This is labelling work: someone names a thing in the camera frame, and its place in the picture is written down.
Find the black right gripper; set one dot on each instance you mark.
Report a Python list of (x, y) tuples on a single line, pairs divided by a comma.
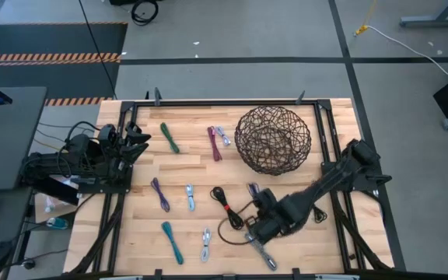
[(284, 214)]

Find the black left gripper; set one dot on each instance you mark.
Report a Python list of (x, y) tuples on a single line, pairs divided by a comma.
[(115, 153)]

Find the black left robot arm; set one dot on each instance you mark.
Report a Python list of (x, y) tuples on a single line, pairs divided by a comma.
[(53, 167)]

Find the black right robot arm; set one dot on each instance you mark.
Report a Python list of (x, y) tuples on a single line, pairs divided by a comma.
[(325, 183)]

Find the black table clamp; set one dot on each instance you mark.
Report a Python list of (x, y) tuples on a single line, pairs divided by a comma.
[(158, 274), (157, 96), (296, 273), (300, 97)]

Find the black flat panel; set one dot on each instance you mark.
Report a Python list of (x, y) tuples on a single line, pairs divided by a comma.
[(58, 192)]

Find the brown cardboard sheet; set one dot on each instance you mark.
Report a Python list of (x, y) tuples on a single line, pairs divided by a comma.
[(66, 212)]

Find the clear plastic bag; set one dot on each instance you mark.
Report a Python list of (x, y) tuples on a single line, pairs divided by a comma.
[(49, 204)]

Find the blue water bottle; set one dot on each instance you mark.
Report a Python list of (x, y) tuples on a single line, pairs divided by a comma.
[(57, 223)]

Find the grey desk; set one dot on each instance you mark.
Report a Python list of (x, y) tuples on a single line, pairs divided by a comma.
[(10, 136)]

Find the black hazard-striped floor mat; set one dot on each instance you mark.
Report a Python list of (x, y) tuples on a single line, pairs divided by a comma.
[(53, 39)]

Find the black plug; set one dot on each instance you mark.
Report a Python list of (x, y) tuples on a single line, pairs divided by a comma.
[(28, 264)]

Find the grey table foot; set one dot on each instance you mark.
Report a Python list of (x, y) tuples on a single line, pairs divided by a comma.
[(434, 21)]

